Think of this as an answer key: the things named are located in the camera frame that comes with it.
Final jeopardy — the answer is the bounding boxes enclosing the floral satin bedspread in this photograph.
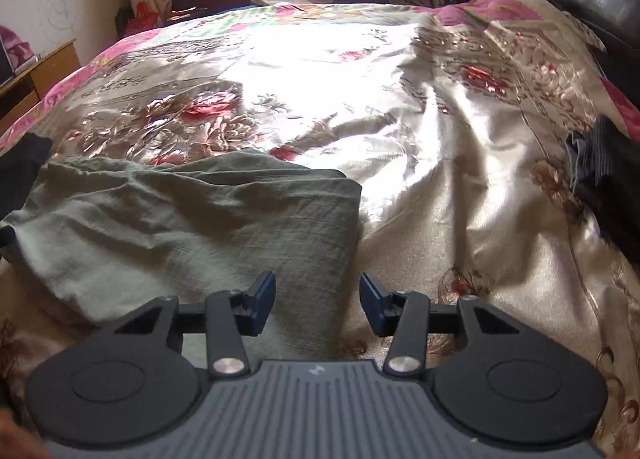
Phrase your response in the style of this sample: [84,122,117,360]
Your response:
[1,0,639,451]

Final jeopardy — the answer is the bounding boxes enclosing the dark clothing pile right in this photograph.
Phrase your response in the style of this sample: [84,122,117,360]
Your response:
[565,116,639,266]

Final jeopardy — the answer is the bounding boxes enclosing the wooden TV cabinet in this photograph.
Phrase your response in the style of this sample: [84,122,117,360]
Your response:
[0,41,80,133]

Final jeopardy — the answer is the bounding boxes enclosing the grey-green pants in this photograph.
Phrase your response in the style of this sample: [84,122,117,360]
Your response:
[1,150,361,359]

